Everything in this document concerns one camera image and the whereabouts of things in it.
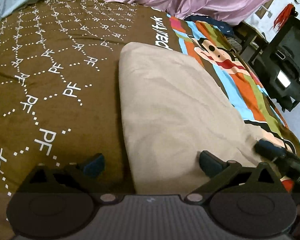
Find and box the beige garment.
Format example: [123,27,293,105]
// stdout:
[119,42,276,194]

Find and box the brown colourful cartoon bedspread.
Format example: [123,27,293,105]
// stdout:
[0,0,300,239]

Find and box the black office chair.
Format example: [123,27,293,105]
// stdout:
[249,16,300,112]

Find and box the dark wooden desk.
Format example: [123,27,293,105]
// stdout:
[232,22,269,62]

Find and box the dark blue cloth item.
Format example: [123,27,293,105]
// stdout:
[184,15,234,37]

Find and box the red tassel decoration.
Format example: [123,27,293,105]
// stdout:
[273,3,295,30]

